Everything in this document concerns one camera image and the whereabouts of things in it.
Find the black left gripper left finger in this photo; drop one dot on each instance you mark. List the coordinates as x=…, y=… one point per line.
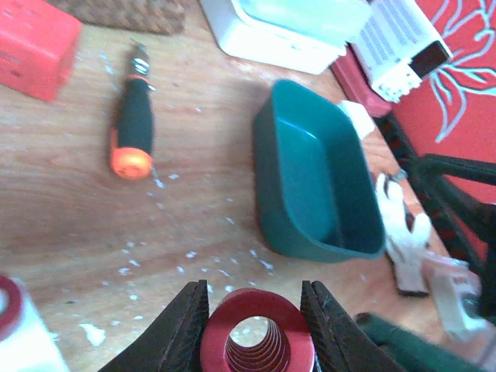
x=172, y=341

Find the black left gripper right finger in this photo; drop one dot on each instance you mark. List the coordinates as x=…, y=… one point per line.
x=340, y=345

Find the red spring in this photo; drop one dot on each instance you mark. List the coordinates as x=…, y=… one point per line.
x=11, y=306
x=256, y=330

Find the white work glove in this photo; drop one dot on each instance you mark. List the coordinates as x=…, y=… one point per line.
x=405, y=244

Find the teal plastic tray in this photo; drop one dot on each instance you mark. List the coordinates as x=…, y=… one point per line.
x=314, y=193

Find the orange black screwdriver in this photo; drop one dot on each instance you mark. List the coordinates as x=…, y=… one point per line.
x=132, y=134

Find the white cube power adapter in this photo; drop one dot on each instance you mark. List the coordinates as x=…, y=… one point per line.
x=358, y=115

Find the white bench power supply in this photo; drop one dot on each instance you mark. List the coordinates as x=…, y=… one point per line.
x=398, y=47

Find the white translucent storage box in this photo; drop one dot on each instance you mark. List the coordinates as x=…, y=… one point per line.
x=306, y=36

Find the wicker basket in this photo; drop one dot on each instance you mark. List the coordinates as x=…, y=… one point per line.
x=145, y=16

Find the red cube block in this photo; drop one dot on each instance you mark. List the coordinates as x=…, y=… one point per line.
x=38, y=46

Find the white peg base plate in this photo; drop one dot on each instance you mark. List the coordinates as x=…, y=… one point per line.
x=31, y=346

